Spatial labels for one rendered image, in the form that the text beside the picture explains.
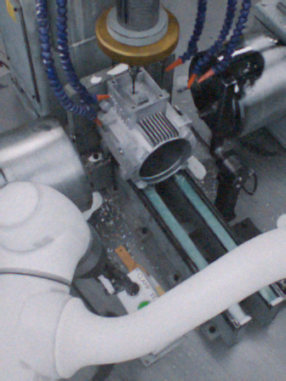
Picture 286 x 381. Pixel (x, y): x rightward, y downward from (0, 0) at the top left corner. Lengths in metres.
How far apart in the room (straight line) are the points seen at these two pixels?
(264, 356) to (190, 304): 0.74
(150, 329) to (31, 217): 0.20
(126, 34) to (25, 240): 0.60
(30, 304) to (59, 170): 0.56
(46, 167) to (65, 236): 0.50
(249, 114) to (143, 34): 0.39
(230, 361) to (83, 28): 0.88
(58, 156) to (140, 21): 0.33
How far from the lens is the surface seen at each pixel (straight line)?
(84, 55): 1.49
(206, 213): 1.44
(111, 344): 0.72
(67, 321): 0.72
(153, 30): 1.21
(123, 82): 1.43
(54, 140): 1.26
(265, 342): 1.44
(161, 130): 1.34
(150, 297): 1.15
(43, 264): 0.75
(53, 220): 0.74
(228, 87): 1.27
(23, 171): 1.23
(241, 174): 1.37
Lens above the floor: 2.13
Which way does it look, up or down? 56 degrees down
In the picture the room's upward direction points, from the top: 2 degrees clockwise
